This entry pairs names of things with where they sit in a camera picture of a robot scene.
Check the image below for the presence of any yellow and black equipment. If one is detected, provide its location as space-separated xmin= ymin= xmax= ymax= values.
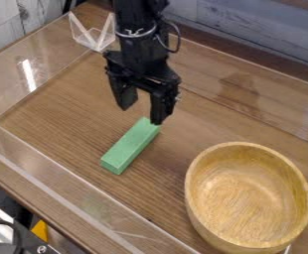
xmin=13 ymin=211 xmax=62 ymax=254

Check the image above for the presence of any black cable bottom left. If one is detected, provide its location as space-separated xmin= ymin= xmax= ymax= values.
xmin=0 ymin=219 xmax=26 ymax=254

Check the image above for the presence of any green rectangular block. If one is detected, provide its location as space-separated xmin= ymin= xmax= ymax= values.
xmin=101 ymin=117 xmax=161 ymax=175

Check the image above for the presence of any brown wooden bowl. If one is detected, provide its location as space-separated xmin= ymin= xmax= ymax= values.
xmin=185 ymin=142 xmax=308 ymax=254

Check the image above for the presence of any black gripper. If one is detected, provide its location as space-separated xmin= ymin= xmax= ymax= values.
xmin=104 ymin=31 xmax=181 ymax=125

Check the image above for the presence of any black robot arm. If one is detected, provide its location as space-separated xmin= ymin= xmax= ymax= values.
xmin=104 ymin=0 xmax=183 ymax=125

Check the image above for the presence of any clear acrylic corner bracket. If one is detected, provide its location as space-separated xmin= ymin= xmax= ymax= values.
xmin=69 ymin=13 xmax=117 ymax=53

